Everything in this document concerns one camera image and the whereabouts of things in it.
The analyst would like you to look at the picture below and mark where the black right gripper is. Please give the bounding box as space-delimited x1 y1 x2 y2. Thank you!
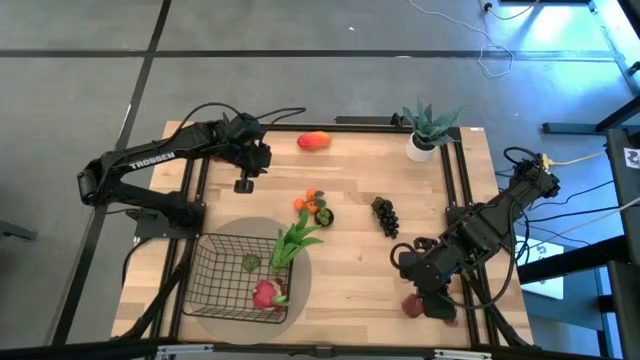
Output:
407 259 460 322

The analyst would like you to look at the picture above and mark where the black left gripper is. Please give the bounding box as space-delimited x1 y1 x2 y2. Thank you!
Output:
223 136 274 195

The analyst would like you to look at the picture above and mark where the leafy tangerine cluster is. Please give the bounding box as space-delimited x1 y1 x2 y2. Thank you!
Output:
292 187 327 216

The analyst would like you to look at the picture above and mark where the green leafy vegetable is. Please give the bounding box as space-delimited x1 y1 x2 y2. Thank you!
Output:
269 208 325 274

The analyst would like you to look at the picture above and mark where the red orange mango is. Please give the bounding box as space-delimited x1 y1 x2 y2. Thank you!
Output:
296 130 333 152

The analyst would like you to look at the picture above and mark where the dark mangosteen with green cap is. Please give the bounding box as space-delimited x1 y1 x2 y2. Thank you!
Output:
314 206 335 228

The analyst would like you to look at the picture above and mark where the black grape bunch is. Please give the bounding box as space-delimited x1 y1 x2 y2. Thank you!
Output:
370 196 401 240

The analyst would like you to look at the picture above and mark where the black wire basket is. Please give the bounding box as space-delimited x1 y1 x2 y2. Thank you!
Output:
181 232 295 325

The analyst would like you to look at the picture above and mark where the pink dragon fruit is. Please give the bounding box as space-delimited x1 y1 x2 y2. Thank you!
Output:
251 277 291 313

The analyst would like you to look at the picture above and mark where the white box on floor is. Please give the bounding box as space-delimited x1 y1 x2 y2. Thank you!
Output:
519 234 566 301

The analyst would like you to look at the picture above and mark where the round grey mat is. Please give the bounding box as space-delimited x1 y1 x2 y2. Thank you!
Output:
192 216 314 346

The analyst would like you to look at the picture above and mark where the black bar behind table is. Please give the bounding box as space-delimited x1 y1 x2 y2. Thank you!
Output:
334 115 406 127

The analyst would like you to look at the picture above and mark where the potted plant in white pot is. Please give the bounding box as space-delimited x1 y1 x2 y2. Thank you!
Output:
401 98 464 164

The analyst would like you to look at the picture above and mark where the black side desk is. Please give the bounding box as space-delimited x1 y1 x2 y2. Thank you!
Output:
542 94 640 360

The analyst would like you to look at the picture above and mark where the black overhead rig bar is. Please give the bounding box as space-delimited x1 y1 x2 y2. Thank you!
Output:
0 338 640 360

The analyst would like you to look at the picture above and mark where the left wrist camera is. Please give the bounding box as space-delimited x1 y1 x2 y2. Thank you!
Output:
227 113 266 144

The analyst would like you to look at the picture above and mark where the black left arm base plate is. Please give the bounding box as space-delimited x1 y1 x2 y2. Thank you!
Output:
133 202 206 240

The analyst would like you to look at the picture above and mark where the yellow power plug with cable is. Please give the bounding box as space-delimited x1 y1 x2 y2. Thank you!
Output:
538 151 609 171

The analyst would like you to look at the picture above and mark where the white floor cable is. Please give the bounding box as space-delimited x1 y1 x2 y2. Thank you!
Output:
408 0 516 80

